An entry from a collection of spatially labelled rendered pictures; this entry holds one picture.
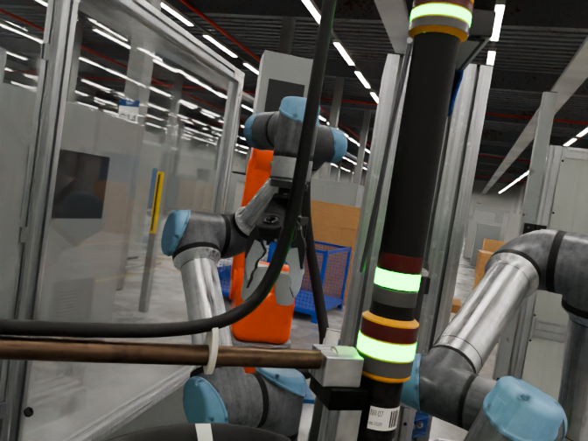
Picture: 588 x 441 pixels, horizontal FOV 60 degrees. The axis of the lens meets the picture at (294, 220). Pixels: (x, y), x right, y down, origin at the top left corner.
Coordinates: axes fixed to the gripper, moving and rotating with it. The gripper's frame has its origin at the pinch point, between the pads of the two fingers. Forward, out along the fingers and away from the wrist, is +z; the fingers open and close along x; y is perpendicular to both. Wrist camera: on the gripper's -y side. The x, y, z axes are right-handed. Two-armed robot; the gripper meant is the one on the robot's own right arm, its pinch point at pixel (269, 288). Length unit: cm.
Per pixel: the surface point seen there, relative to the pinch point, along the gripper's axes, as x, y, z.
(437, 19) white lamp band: -25, -53, -32
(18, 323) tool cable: -5, -65, -8
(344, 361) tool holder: -23, -54, -7
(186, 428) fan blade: -5.5, -40.9, 8.4
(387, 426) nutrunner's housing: -26, -52, -2
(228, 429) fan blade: -9.1, -37.7, 8.8
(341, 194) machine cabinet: 171, 994, -30
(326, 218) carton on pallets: 143, 741, 15
